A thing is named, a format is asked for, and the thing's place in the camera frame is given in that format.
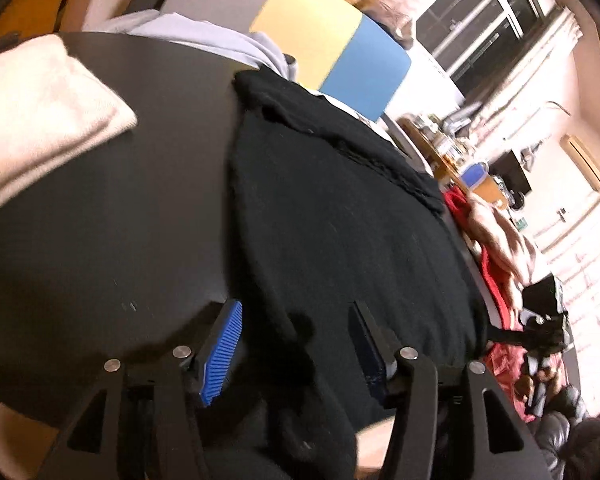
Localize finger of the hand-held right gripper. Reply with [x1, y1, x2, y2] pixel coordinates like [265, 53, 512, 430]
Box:
[485, 324, 531, 347]

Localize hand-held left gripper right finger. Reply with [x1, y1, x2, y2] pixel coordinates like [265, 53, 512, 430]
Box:
[347, 302, 553, 480]

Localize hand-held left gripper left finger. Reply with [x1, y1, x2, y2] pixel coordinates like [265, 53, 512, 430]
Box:
[37, 299, 244, 480]

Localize black knit sweater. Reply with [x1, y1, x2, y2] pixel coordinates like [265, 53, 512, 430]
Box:
[227, 69, 491, 480]

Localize red cloth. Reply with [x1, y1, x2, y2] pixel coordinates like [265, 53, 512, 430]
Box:
[442, 187, 548, 411]

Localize pink beige cloth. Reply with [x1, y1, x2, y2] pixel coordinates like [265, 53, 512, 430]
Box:
[467, 195, 538, 306]

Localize black leather sofa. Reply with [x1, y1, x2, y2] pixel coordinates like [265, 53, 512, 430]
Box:
[525, 385, 600, 480]

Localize black monitor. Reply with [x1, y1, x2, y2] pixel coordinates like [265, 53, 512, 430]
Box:
[492, 150, 533, 196]

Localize blue lidded container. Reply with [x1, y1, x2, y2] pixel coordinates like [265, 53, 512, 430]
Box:
[460, 162, 491, 191]

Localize round wooden table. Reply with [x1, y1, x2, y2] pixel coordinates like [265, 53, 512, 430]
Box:
[397, 117, 506, 211]

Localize beige folded cloth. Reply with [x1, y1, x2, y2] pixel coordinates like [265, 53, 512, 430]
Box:
[0, 35, 138, 223]

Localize dark window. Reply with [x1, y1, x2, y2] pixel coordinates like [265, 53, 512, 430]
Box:
[415, 0, 556, 96]

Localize grey yellow blue panel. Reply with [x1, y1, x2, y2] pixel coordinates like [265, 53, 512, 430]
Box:
[125, 0, 412, 123]

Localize light grey cloth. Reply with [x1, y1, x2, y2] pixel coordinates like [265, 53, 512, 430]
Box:
[97, 12, 298, 81]

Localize brown patterned cloth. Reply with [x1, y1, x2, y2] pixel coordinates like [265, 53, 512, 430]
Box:
[310, 0, 417, 51]

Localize wall air conditioner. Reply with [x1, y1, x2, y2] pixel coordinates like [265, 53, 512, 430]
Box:
[562, 135, 600, 191]

